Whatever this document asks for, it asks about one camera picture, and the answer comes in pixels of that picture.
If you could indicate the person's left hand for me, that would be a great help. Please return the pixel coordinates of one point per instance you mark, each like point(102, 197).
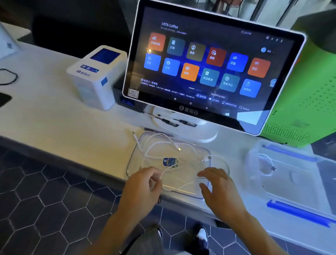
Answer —
point(139, 191)

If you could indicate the person's right hand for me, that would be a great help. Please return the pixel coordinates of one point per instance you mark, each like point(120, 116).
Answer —
point(225, 194)

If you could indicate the clear container with blue clips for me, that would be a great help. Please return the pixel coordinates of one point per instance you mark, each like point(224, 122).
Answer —
point(302, 178)

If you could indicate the person's right forearm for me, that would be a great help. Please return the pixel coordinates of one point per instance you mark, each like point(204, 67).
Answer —
point(257, 236)

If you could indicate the person's left forearm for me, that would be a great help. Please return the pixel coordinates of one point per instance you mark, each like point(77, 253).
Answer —
point(113, 236)

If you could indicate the person's left white shoe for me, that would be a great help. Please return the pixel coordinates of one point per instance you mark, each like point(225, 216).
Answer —
point(160, 233)

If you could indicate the person's white shoe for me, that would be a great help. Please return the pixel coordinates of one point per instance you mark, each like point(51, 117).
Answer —
point(202, 235)
point(160, 233)

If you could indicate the person's right white shoe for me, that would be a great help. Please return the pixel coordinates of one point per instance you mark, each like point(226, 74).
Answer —
point(202, 235)

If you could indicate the black receipt printer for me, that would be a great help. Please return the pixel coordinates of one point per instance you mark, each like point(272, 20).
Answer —
point(123, 97)

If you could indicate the clear plastic lid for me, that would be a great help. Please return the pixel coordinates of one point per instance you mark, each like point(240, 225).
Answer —
point(189, 170)

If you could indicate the black pen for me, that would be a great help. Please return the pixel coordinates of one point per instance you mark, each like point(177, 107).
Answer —
point(158, 132)

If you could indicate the black usb adapter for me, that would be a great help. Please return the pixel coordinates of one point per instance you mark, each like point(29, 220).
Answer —
point(187, 123)
point(168, 122)

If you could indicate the white label printer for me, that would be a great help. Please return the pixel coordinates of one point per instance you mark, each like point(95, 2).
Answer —
point(92, 92)

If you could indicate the green cabinet machine grey top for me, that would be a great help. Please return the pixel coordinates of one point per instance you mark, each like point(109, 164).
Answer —
point(302, 105)

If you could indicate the white touchscreen terminal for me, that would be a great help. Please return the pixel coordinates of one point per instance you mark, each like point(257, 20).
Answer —
point(210, 65)

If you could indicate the black mat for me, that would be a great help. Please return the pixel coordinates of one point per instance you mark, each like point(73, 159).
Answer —
point(4, 99)

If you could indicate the large black monitor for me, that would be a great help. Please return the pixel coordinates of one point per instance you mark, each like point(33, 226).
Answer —
point(78, 26)

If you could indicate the white appliance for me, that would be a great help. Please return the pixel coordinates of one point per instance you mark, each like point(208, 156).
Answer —
point(8, 44)

